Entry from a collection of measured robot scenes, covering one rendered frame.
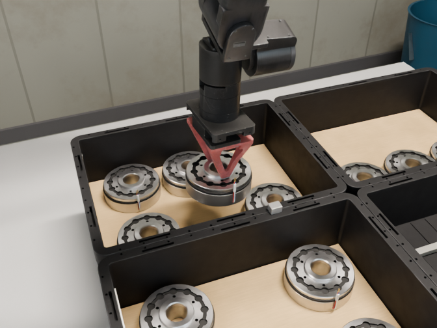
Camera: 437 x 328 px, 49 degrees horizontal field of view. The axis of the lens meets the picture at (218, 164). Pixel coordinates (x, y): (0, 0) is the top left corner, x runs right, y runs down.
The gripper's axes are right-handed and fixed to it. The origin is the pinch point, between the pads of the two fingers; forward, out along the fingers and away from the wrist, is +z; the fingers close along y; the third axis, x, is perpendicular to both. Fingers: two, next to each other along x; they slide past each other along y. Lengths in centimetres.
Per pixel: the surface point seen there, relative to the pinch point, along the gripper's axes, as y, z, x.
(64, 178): 42, 27, 20
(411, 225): -13.1, 13.7, -31.1
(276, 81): 164, 87, -115
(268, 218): -10.0, 4.2, -3.6
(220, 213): 3.3, 14.0, -2.1
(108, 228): 8.3, 14.4, 16.8
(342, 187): -8.9, 3.8, -17.5
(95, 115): 170, 88, -9
